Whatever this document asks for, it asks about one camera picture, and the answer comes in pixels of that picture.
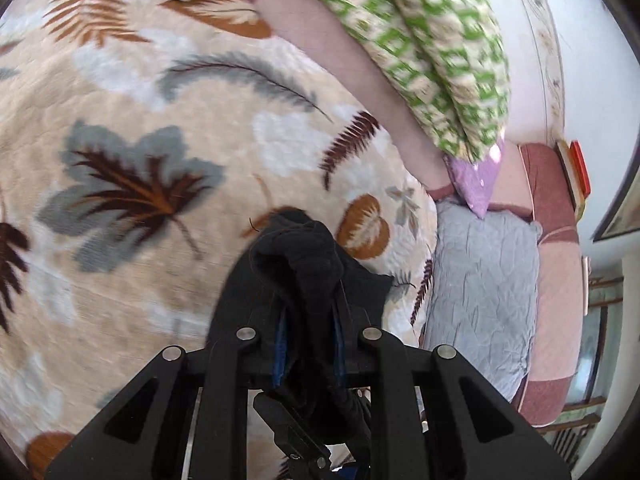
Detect pink bed sheet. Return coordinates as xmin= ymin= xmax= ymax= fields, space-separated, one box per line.
xmin=240 ymin=0 xmax=456 ymax=201

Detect green checked folded quilt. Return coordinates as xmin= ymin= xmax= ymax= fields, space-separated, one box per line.
xmin=265 ymin=0 xmax=512 ymax=158

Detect wooden rack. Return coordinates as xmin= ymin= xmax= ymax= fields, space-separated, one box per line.
xmin=545 ymin=275 xmax=626 ymax=461

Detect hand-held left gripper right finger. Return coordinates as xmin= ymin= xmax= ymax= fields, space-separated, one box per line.
xmin=330 ymin=304 xmax=571 ymax=480

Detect black pants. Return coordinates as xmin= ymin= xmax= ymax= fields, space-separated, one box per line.
xmin=210 ymin=210 xmax=396 ymax=456

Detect grey crinkled quilt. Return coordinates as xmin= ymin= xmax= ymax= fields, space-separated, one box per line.
xmin=417 ymin=199 xmax=543 ymax=403

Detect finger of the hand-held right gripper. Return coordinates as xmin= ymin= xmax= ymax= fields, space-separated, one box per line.
xmin=252 ymin=392 xmax=333 ymax=480

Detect pink padded headboard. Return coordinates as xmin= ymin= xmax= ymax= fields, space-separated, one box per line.
xmin=487 ymin=142 xmax=586 ymax=428

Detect leaf print fleece blanket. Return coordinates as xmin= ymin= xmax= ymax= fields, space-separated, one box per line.
xmin=0 ymin=0 xmax=441 ymax=480

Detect framed wall picture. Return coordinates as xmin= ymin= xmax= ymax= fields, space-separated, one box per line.
xmin=592 ymin=160 xmax=640 ymax=243

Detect purple flowered pillow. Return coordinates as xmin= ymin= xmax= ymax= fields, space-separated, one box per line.
xmin=442 ymin=139 xmax=507 ymax=220

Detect red book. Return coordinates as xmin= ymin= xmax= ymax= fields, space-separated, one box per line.
xmin=567 ymin=140 xmax=592 ymax=198

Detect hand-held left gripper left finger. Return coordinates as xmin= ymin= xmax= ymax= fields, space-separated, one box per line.
xmin=44 ymin=305 xmax=291 ymax=480

